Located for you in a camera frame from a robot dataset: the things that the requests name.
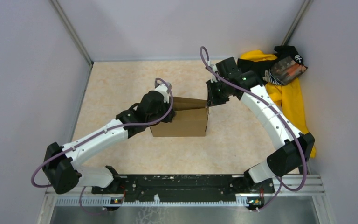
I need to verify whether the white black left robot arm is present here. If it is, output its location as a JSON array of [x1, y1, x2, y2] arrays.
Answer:
[[40, 90, 175, 194]]

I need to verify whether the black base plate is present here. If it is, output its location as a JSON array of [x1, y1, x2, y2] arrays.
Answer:
[[91, 175, 275, 203]]

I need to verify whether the yellow cloth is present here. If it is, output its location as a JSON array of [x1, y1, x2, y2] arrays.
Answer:
[[239, 50, 317, 158]]

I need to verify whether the brown cardboard box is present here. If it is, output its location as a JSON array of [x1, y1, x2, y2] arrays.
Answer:
[[150, 97, 208, 137]]

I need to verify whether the patterned grey pouch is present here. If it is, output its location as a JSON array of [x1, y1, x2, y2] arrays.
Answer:
[[262, 54, 308, 86]]

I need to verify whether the aluminium frame rail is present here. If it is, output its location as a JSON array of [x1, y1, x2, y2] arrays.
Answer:
[[37, 174, 334, 224]]

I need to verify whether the black cloth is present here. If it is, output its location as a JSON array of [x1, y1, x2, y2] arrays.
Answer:
[[237, 46, 299, 82]]

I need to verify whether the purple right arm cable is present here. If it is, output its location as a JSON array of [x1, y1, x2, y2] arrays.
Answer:
[[200, 46, 308, 212]]

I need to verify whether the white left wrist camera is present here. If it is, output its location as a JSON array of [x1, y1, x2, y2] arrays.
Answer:
[[154, 81, 172, 103]]

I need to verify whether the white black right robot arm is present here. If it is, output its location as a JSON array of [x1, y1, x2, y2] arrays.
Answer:
[[204, 57, 315, 192]]

